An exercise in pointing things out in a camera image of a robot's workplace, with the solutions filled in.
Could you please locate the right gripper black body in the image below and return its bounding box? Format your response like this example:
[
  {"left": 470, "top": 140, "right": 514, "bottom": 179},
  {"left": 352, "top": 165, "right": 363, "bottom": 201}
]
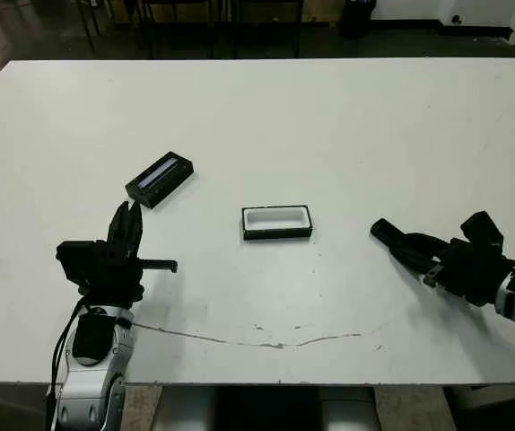
[{"left": 422, "top": 236, "right": 513, "bottom": 308}]

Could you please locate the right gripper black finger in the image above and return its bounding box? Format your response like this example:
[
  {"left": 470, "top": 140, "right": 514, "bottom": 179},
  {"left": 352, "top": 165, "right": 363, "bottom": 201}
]
[
  {"left": 388, "top": 245, "right": 434, "bottom": 283},
  {"left": 395, "top": 230, "right": 452, "bottom": 262}
]

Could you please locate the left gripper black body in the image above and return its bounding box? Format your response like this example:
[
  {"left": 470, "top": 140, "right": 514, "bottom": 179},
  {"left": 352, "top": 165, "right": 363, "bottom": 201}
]
[{"left": 80, "top": 241, "right": 179, "bottom": 307}]

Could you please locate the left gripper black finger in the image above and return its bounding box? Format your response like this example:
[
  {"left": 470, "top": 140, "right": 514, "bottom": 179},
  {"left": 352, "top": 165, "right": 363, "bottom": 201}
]
[
  {"left": 107, "top": 201, "right": 130, "bottom": 253},
  {"left": 127, "top": 202, "right": 145, "bottom": 253}
]

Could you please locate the black box lid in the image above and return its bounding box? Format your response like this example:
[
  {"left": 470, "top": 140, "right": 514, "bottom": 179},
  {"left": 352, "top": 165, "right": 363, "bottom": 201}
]
[{"left": 124, "top": 151, "right": 196, "bottom": 210}]

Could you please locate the black box white inlay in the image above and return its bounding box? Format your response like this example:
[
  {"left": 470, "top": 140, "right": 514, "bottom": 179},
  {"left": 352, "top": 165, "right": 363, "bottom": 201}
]
[{"left": 240, "top": 203, "right": 316, "bottom": 243}]

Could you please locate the black waste bin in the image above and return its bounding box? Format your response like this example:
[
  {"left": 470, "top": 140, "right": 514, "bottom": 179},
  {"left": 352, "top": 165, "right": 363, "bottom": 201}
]
[{"left": 338, "top": 0, "right": 379, "bottom": 40}]

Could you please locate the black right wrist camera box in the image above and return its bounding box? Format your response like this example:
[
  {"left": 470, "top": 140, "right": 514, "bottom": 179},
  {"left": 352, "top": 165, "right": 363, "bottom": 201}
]
[{"left": 459, "top": 210, "right": 506, "bottom": 253}]

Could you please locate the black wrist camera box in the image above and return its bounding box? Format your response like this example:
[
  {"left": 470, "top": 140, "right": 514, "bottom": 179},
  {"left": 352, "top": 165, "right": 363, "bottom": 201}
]
[
  {"left": 55, "top": 240, "right": 102, "bottom": 284},
  {"left": 459, "top": 210, "right": 506, "bottom": 253}
]

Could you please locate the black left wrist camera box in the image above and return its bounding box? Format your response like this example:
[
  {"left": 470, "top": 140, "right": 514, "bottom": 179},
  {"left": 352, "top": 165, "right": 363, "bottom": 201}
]
[{"left": 55, "top": 240, "right": 102, "bottom": 284}]

